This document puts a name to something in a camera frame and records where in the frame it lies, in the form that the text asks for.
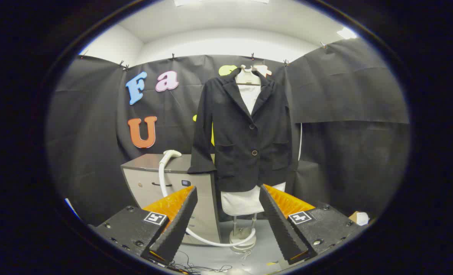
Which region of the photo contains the small cardboard box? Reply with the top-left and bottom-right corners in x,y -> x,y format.
349,211 -> 370,226

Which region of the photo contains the cream plastic hanger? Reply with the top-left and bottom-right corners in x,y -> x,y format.
235,64 -> 261,86

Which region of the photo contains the long ceiling light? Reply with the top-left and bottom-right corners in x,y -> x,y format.
173,0 -> 269,6

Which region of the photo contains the grey drawer cabinet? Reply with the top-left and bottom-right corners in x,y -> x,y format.
121,154 -> 222,245

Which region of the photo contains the black button jacket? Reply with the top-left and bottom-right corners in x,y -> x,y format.
187,68 -> 294,193

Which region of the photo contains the square ceiling light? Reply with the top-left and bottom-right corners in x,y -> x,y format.
337,27 -> 359,39

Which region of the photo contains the white garment steamer head with hose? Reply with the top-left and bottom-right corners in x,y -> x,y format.
159,150 -> 257,248

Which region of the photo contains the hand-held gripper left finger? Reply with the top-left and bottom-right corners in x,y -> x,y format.
93,186 -> 198,268

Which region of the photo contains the white shirt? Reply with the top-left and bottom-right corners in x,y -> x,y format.
221,84 -> 286,216

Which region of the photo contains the black backdrop cloth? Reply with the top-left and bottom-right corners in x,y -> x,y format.
45,38 -> 410,230

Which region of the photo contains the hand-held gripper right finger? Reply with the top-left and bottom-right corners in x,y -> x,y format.
259,184 -> 364,266

